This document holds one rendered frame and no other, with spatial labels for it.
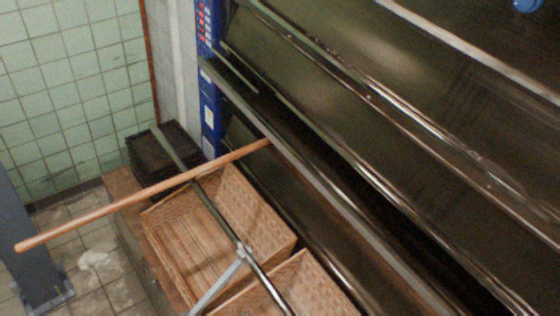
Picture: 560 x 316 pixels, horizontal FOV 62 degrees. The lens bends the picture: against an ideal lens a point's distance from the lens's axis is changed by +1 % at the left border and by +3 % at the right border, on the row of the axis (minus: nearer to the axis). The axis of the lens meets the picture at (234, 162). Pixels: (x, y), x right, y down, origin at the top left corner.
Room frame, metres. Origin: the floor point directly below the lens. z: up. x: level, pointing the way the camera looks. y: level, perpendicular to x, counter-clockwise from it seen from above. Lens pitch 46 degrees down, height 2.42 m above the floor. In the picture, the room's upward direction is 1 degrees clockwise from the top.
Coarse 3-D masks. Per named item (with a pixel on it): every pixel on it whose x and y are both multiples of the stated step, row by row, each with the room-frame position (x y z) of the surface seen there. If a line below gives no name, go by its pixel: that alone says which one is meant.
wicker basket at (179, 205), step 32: (224, 192) 1.47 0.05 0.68; (256, 192) 1.33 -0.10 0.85; (160, 224) 1.33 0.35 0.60; (192, 224) 1.34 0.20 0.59; (256, 224) 1.25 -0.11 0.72; (160, 256) 1.13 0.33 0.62; (192, 256) 1.16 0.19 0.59; (224, 256) 1.16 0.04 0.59; (256, 256) 1.16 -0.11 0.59; (288, 256) 1.07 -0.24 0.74; (192, 288) 0.99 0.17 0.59; (224, 288) 0.90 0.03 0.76
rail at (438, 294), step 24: (216, 72) 1.40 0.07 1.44; (240, 96) 1.26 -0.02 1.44; (264, 120) 1.14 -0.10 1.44; (288, 144) 1.03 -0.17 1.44; (312, 168) 0.93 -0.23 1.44; (336, 192) 0.84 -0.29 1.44; (360, 216) 0.75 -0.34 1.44; (384, 240) 0.68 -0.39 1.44; (408, 264) 0.61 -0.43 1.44; (432, 288) 0.55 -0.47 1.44; (456, 312) 0.49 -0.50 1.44
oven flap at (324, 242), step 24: (240, 144) 1.49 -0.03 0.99; (264, 168) 1.34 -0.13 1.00; (264, 192) 1.25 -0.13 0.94; (288, 192) 1.20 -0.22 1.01; (288, 216) 1.12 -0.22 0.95; (312, 216) 1.07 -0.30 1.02; (312, 240) 1.01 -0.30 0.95; (336, 240) 0.96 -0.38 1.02; (336, 264) 0.91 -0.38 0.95; (360, 264) 0.86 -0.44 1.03; (360, 288) 0.81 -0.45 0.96; (384, 288) 0.77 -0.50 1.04; (384, 312) 0.72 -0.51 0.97; (408, 312) 0.68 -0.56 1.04
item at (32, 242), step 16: (256, 144) 1.26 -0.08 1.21; (224, 160) 1.18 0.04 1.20; (176, 176) 1.09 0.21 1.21; (192, 176) 1.10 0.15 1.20; (144, 192) 1.02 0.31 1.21; (112, 208) 0.95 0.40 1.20; (64, 224) 0.88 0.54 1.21; (80, 224) 0.89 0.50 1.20; (32, 240) 0.82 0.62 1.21; (48, 240) 0.83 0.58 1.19
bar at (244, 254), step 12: (156, 132) 1.36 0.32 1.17; (168, 144) 1.29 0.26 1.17; (180, 168) 1.17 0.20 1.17; (192, 180) 1.10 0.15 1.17; (204, 192) 1.05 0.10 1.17; (204, 204) 1.01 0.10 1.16; (216, 216) 0.95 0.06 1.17; (228, 228) 0.89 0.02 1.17; (240, 240) 0.85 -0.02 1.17; (240, 252) 0.81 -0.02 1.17; (252, 252) 0.81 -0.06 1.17; (240, 264) 0.79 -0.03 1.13; (252, 264) 0.76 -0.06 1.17; (228, 276) 0.77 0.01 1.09; (264, 276) 0.72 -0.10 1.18; (216, 288) 0.74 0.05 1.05; (264, 288) 0.69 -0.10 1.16; (276, 288) 0.68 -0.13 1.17; (204, 300) 0.72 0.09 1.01; (276, 300) 0.65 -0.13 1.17; (192, 312) 0.70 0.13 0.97; (288, 312) 0.61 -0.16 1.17
